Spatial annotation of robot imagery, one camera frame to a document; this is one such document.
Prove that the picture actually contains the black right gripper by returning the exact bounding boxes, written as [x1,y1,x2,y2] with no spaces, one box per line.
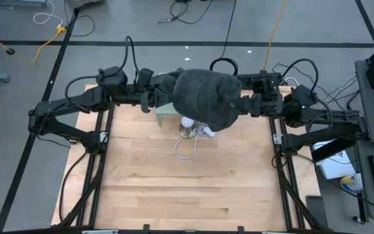
[233,79,286,118]

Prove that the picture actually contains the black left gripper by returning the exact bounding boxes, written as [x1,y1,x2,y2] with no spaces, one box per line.
[136,68,177,114]

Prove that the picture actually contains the dark charcoal baseball cap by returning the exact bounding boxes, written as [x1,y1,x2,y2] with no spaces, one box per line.
[171,68,244,133]
[159,67,188,98]

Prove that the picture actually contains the green perforated metal stand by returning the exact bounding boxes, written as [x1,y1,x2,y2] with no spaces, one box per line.
[155,103,179,127]

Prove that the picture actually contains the brass lamp with white bulb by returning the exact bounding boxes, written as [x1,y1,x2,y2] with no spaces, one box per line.
[177,116,197,140]

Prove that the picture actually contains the black desk crossbar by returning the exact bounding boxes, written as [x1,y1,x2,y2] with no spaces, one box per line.
[310,136,358,164]

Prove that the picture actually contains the white paper box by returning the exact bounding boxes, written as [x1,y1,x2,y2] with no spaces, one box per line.
[312,140,357,181]

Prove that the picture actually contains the grey floor object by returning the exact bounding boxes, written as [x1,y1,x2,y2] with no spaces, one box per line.
[65,0,105,9]

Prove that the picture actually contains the black phone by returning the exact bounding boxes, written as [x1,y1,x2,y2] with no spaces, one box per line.
[305,195,329,230]

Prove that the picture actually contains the white yellow blue container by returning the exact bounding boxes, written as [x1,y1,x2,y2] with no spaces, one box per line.
[340,173,364,194]

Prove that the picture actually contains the black aluminium table frame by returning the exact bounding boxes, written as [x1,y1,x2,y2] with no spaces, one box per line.
[56,83,325,234]

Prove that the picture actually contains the white cable switch box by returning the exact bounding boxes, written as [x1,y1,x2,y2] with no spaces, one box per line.
[203,125,217,138]

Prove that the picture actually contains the black coiled floor cable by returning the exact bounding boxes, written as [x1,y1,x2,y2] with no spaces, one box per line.
[208,0,240,74]

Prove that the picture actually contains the white lamp cable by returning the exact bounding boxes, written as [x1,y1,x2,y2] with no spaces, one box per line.
[173,122,211,161]

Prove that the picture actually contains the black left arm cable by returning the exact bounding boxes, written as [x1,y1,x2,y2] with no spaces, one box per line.
[64,35,141,108]

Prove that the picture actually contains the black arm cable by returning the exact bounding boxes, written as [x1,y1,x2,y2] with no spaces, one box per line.
[279,58,334,131]
[64,35,141,108]

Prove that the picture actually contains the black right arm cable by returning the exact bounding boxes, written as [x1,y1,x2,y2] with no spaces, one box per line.
[279,58,334,131]

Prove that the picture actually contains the long yellow hanging cord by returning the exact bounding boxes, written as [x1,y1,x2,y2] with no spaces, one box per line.
[263,0,289,72]

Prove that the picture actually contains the black floor cable bundle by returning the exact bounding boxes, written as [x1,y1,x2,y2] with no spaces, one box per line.
[157,0,214,25]

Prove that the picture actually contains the black looped floor cable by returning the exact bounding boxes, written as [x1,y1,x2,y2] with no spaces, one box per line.
[64,0,96,38]

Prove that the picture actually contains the yellow cord with yellow plug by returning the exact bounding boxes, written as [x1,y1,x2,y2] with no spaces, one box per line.
[32,25,68,63]

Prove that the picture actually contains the white floor cable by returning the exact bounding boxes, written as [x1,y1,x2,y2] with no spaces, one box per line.
[32,0,64,27]

